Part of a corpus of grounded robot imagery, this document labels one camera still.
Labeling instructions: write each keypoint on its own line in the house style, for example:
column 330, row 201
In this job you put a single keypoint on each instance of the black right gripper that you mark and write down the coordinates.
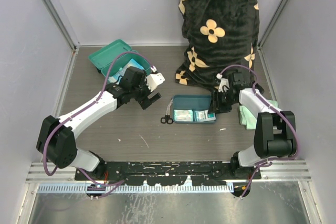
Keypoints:
column 216, row 106

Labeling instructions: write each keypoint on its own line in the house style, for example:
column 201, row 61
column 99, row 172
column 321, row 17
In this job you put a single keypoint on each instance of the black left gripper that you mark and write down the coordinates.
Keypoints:
column 144, row 101

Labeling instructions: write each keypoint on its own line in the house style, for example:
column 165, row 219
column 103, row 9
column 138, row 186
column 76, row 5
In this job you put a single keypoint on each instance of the teal white sachet packet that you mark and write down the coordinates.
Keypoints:
column 204, row 116

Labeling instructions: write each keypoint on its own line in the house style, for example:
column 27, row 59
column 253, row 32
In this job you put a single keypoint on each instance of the dark teal divided tray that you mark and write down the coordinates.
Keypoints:
column 192, row 102

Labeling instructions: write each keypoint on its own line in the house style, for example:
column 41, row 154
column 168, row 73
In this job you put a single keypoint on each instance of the black handled scissors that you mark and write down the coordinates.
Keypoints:
column 167, row 119

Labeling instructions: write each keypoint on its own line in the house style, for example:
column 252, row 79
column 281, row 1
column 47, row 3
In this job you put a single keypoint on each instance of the white gauze pad stack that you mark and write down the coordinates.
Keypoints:
column 183, row 115

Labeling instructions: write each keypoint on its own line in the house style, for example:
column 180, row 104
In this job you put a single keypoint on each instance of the teal medicine kit box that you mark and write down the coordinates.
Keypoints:
column 103, row 58

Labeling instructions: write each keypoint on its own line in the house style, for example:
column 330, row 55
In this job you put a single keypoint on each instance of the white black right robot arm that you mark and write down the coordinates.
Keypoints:
column 275, row 135

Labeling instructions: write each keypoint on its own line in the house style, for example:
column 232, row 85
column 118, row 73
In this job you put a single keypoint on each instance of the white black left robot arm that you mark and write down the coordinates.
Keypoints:
column 57, row 137

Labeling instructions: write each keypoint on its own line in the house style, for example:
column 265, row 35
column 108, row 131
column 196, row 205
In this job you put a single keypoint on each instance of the light green cloth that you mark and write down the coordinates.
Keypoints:
column 247, row 119

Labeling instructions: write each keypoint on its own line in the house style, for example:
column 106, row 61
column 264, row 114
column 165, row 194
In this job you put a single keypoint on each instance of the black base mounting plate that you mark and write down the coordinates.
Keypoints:
column 201, row 173

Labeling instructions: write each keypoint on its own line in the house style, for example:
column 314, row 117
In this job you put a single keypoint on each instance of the black floral plush blanket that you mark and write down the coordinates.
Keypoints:
column 220, row 33

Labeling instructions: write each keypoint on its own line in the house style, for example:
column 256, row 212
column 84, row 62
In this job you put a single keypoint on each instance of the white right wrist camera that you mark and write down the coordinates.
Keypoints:
column 223, row 84

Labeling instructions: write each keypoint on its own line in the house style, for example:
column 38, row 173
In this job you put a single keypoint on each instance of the aluminium slotted rail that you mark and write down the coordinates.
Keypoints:
column 64, row 182

